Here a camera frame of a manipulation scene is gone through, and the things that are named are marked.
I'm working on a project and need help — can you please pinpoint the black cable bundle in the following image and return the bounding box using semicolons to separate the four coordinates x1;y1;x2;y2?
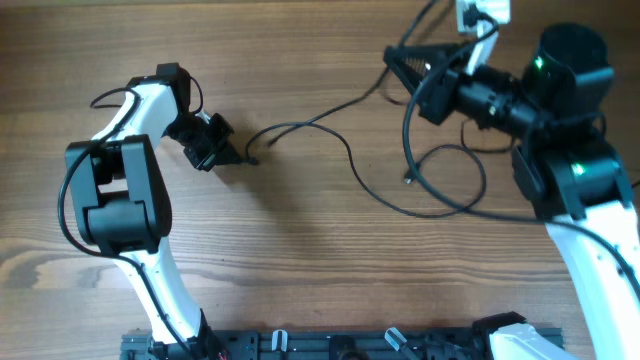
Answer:
243;64;489;220

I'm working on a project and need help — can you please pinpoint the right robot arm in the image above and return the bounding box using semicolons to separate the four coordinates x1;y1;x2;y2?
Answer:
384;23;639;359

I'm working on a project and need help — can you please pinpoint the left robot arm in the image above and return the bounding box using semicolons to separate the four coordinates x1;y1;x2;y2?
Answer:
58;63;244;359

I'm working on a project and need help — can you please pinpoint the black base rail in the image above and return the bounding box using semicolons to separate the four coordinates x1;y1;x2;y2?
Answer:
118;327;567;360

